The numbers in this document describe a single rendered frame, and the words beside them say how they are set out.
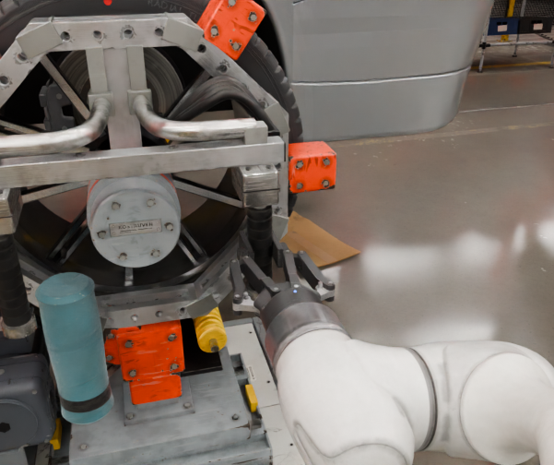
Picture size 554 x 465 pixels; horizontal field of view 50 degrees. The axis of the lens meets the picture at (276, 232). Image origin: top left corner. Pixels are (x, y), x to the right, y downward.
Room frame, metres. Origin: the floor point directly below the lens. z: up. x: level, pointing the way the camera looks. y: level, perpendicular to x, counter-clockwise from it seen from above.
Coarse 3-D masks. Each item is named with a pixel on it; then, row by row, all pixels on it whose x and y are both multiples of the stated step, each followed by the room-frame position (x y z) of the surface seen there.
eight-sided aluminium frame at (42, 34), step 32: (32, 32) 0.87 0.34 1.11; (64, 32) 0.94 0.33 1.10; (128, 32) 0.96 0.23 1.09; (160, 32) 0.95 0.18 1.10; (192, 32) 0.93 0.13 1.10; (0, 64) 0.86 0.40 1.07; (32, 64) 0.87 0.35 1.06; (224, 64) 0.94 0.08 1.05; (0, 96) 0.86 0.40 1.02; (256, 96) 0.96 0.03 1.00; (288, 128) 0.97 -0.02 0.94; (288, 160) 0.97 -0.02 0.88; (224, 256) 0.98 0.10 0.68; (32, 288) 0.85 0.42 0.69; (160, 288) 0.96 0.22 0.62; (192, 288) 0.96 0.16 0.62; (224, 288) 0.94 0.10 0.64; (128, 320) 0.89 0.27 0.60; (160, 320) 0.91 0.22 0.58
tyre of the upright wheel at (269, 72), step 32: (32, 0) 0.95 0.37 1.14; (64, 0) 0.96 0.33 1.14; (96, 0) 0.98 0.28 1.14; (128, 0) 0.99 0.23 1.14; (160, 0) 1.00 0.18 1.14; (192, 0) 1.01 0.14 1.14; (0, 32) 0.94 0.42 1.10; (256, 64) 1.04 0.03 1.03; (288, 96) 1.06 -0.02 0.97; (288, 192) 1.06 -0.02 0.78
